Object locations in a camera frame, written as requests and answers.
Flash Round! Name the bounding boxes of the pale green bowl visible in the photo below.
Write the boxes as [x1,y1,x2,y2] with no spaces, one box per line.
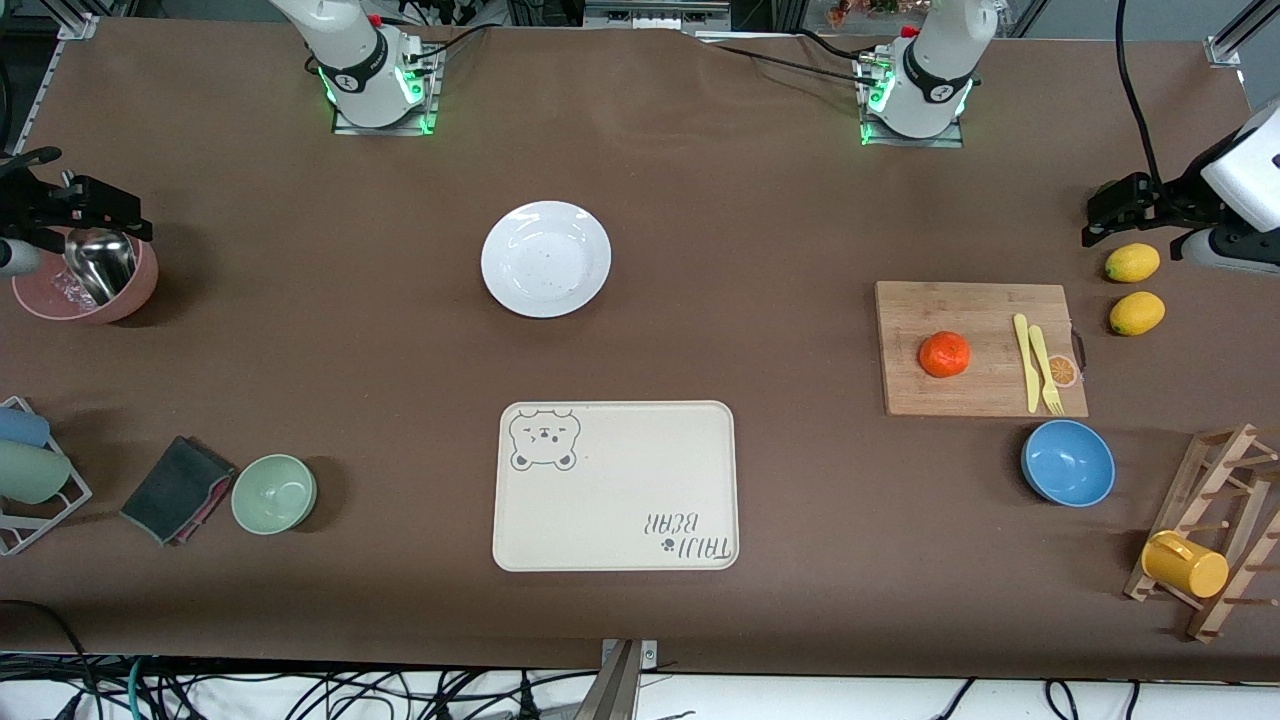
[231,454,318,536]

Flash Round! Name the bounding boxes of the yellow plastic fork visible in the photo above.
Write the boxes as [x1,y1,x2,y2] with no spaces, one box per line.
[1029,325,1065,416]

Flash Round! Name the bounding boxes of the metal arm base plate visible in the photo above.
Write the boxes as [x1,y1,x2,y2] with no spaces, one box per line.
[860,55,966,149]
[333,45,439,136]

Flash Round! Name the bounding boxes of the blue bowl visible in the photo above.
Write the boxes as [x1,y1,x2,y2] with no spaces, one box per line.
[1021,419,1117,508]

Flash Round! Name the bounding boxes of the brown table cover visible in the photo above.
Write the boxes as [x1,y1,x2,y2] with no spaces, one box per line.
[0,18,1280,683]

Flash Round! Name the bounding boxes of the grey metal box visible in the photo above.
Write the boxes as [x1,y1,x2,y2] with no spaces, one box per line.
[583,0,733,38]

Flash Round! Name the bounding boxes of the wooden cutting board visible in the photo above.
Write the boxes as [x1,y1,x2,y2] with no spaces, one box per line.
[875,281,1089,418]

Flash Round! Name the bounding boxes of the yellow lemon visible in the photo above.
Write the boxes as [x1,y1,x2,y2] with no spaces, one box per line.
[1105,243,1162,283]
[1109,291,1167,337]

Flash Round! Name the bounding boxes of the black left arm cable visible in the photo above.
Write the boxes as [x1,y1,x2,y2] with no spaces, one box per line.
[1114,0,1167,187]

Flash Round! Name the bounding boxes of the dark grey folded cloth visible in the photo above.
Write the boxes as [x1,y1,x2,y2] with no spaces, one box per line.
[120,435,233,546]

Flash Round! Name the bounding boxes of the aluminium frame profile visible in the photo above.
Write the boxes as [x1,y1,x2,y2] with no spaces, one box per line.
[1205,0,1280,69]

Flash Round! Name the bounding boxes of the white round plate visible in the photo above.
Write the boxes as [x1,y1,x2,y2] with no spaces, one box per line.
[481,201,612,319]

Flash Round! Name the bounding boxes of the metal ladle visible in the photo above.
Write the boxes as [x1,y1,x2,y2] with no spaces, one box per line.
[62,170,138,306]

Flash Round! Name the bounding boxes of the pink bowl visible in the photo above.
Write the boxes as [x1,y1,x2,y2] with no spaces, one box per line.
[12,228,159,325]

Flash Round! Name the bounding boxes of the white wire rack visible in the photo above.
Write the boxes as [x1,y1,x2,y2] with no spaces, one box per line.
[0,396,94,557]

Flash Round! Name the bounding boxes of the grey camera mount pole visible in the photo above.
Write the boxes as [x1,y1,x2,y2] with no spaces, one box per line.
[572,640,641,720]

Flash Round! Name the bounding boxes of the yellow plastic knife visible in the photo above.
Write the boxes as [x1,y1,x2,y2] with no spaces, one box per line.
[1013,313,1042,414]

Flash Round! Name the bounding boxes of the wooden cup rack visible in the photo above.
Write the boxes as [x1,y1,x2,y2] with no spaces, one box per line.
[1124,423,1280,643]

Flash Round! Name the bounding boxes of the cream tray with bear print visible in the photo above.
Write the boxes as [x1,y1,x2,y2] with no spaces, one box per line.
[492,401,740,573]

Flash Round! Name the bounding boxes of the yellow mug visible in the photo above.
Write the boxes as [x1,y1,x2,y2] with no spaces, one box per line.
[1141,530,1230,600]

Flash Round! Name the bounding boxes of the orange mandarin fruit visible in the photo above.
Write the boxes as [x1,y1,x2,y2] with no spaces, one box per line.
[919,331,972,379]

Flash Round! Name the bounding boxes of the pale green cup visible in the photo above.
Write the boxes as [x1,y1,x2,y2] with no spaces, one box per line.
[0,440,73,505]

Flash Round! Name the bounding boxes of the black base cable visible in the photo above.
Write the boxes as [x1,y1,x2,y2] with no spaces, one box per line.
[405,26,493,63]
[697,42,873,81]

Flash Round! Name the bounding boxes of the light blue cup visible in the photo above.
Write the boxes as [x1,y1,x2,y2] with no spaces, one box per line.
[0,406,51,449]

